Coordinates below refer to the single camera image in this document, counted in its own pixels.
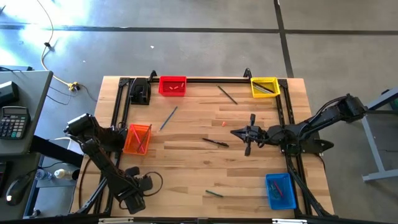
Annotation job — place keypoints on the grey desk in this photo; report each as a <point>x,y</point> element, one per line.
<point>37,93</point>

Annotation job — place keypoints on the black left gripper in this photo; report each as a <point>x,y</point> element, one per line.
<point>140,181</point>

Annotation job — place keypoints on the clear plastic bottle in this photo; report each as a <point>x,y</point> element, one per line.
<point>43,175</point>

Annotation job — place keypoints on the yellow plastic bin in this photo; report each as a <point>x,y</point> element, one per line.
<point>258,94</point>

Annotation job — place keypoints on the blue pencil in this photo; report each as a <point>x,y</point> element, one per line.
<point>168,118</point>

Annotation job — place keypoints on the teal pen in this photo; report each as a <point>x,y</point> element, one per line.
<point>264,87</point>

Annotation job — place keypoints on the black desk device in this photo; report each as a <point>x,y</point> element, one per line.
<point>7,93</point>

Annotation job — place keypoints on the short green crayon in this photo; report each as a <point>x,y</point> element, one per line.
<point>273,191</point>

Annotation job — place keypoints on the black computer mouse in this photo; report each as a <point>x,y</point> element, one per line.
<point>17,189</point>

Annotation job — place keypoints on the dark green crayon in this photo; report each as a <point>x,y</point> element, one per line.
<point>214,193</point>

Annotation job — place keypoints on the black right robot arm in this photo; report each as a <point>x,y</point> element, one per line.
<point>311,127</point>

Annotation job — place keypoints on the red plastic bin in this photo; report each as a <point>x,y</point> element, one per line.
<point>164,91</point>

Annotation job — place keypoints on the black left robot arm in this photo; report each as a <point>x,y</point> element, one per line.
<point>105,168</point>

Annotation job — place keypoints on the thin dark pen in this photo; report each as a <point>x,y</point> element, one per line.
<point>227,95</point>

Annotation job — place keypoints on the grey metal bench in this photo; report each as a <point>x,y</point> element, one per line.
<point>372,143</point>

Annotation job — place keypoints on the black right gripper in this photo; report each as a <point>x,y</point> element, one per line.
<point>256,135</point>

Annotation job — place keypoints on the black aluminium table frame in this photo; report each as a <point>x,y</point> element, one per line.
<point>211,80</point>

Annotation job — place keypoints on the black pen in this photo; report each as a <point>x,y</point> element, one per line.
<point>215,142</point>

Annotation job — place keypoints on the white plastic bottle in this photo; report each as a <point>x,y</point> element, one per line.
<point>62,173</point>

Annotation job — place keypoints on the orange plastic bin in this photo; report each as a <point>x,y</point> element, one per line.
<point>130,146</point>

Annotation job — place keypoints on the black desk calculator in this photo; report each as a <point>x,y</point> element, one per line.
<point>14,123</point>

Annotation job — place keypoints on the silver metal bracket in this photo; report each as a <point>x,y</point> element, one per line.
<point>289,221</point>
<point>115,220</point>

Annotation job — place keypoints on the blue plastic bin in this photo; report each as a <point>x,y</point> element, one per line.
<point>286,199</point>

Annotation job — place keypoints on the red crayon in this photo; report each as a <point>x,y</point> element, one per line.
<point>278,188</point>

